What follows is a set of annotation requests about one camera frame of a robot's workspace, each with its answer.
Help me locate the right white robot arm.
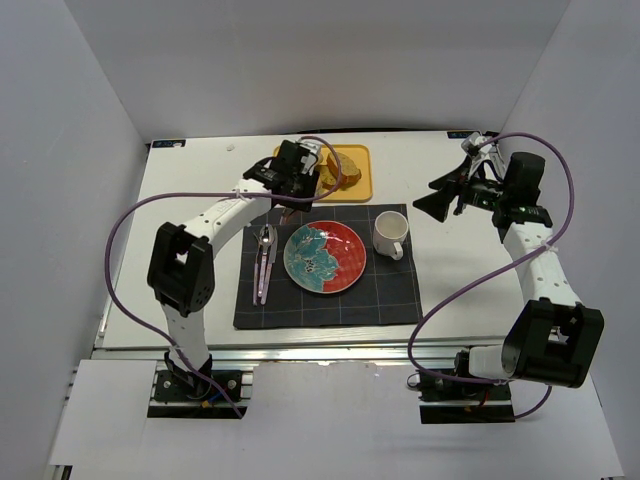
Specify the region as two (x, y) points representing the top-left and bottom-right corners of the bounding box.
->
(413, 152), (604, 388)

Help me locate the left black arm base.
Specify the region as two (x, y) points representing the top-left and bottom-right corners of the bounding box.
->
(147, 368), (251, 420)

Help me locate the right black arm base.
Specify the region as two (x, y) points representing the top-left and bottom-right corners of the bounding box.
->
(407, 348), (515, 425)

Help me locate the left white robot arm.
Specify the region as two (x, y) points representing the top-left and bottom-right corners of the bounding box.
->
(147, 140), (321, 387)

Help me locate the lower brown bread slice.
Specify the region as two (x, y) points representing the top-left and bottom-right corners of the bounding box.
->
(319, 165), (348, 190)

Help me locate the brown bread slice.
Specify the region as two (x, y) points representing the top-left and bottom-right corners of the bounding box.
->
(327, 153), (362, 187)
(319, 165), (348, 190)

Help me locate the upper brown bread slice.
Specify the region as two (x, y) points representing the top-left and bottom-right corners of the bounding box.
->
(327, 153), (362, 187)

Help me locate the right blue table label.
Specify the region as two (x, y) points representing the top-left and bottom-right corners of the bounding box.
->
(446, 130), (472, 139)

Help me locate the blue table label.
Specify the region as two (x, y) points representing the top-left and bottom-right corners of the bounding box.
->
(446, 130), (472, 139)
(151, 139), (186, 149)

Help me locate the red and teal plate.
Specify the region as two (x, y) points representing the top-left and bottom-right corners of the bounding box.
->
(283, 220), (367, 294)

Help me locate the white mug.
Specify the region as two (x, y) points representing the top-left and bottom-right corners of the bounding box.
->
(372, 211), (409, 261)

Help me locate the yellow tray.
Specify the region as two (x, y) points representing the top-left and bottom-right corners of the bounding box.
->
(272, 144), (375, 203)

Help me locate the dark checked placemat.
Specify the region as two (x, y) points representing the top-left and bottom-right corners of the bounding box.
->
(233, 204), (422, 330)

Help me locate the left blue table label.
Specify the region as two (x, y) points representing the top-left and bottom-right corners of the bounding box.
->
(151, 139), (186, 149)

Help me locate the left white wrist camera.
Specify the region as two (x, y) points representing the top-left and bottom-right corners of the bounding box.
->
(297, 140), (323, 175)

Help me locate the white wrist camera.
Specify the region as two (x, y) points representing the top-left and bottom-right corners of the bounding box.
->
(297, 140), (323, 175)
(461, 132), (493, 170)

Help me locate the silver spoon pink handle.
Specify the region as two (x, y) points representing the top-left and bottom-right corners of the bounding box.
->
(257, 224), (276, 305)

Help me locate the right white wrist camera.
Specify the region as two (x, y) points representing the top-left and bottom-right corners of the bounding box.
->
(461, 132), (493, 170)

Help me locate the aluminium table frame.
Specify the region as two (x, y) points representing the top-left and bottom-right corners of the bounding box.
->
(93, 131), (522, 363)

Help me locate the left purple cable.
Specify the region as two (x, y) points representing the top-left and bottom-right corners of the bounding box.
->
(106, 135), (344, 418)

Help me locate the purple cable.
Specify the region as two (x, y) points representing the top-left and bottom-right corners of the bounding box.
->
(407, 131), (574, 418)
(106, 135), (344, 418)

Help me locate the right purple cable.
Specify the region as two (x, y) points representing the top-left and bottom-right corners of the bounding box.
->
(407, 131), (574, 418)

